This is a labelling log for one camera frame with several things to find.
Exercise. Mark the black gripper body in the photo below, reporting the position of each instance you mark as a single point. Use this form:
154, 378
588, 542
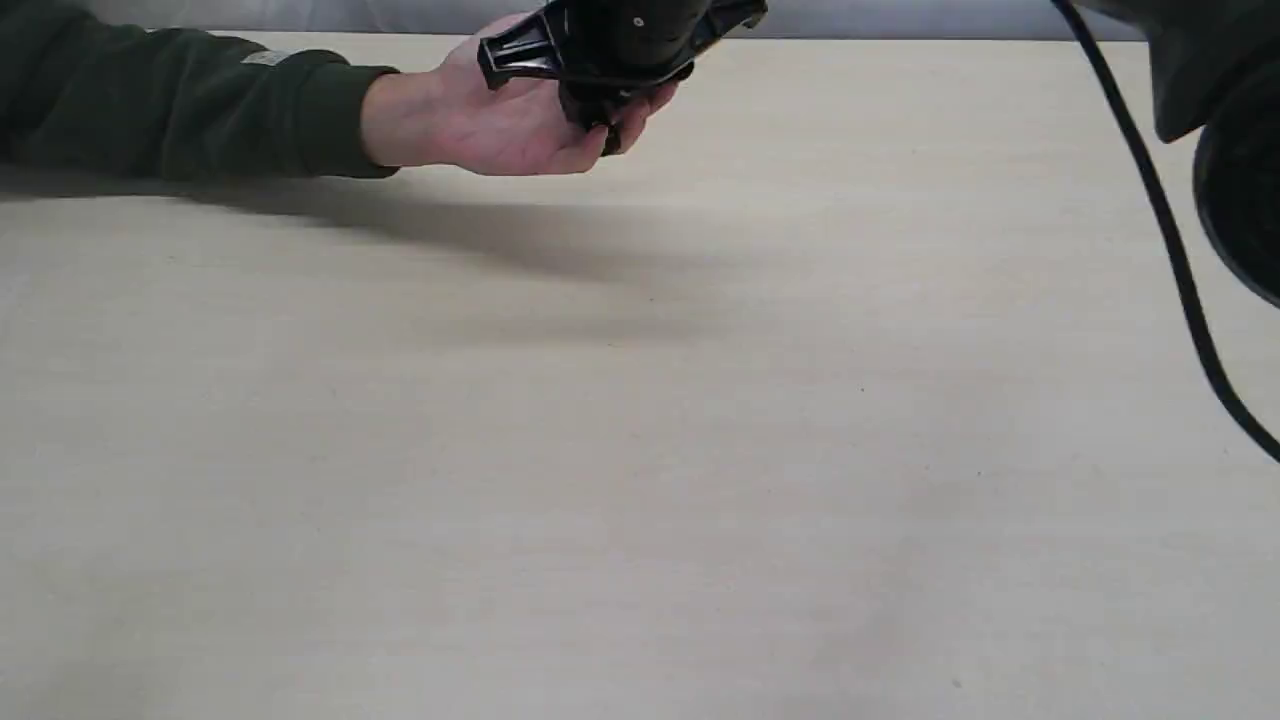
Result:
603, 54

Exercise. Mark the dark green sleeved forearm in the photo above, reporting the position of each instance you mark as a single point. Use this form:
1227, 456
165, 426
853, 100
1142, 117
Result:
175, 104

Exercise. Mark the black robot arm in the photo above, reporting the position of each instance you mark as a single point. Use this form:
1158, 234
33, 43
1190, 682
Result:
1214, 68

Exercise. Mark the open bare human hand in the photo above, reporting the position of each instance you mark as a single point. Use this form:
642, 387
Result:
448, 117

